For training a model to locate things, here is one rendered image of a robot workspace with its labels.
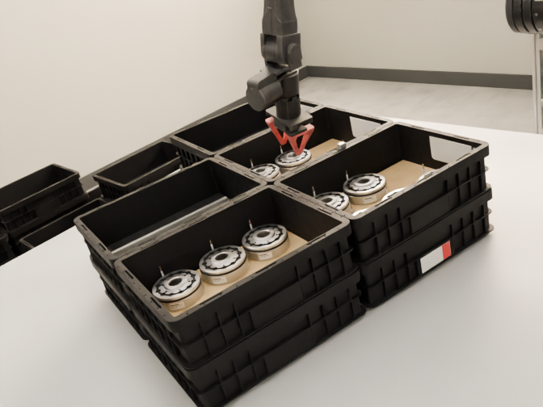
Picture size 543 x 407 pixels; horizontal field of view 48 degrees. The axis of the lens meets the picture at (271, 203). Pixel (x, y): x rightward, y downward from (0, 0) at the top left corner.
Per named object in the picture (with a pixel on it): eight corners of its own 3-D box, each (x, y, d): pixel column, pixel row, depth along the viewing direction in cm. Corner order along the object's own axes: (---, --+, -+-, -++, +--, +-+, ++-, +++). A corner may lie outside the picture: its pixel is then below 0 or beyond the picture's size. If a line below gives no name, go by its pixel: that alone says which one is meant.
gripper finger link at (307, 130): (293, 164, 141) (290, 129, 135) (275, 151, 145) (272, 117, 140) (316, 153, 143) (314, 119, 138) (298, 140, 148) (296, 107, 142)
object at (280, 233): (271, 221, 139) (270, 219, 139) (296, 235, 131) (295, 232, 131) (234, 241, 135) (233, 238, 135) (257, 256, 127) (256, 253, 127)
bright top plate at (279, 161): (297, 148, 175) (296, 146, 174) (317, 155, 167) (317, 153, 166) (268, 161, 171) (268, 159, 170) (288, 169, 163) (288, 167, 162)
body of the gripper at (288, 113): (290, 133, 136) (288, 104, 131) (265, 116, 143) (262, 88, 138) (313, 123, 138) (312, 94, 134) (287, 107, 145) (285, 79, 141)
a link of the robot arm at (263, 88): (300, 41, 127) (271, 37, 133) (262, 60, 121) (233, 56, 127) (309, 94, 134) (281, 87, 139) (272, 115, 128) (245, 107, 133)
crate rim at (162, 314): (272, 192, 141) (270, 182, 140) (355, 232, 117) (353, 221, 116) (115, 271, 125) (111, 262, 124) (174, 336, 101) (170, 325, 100)
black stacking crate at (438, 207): (402, 162, 161) (397, 123, 156) (494, 190, 137) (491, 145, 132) (282, 227, 145) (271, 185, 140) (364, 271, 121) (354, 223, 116)
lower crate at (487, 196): (407, 198, 166) (401, 158, 161) (498, 232, 142) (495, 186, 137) (291, 264, 150) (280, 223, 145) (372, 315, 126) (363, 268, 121)
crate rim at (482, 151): (397, 128, 157) (396, 120, 156) (493, 153, 133) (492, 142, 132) (272, 191, 141) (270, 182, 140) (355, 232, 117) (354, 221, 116)
